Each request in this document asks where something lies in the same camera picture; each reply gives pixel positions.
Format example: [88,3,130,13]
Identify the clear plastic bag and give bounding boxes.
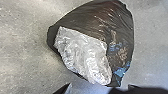
[46,0,136,89]

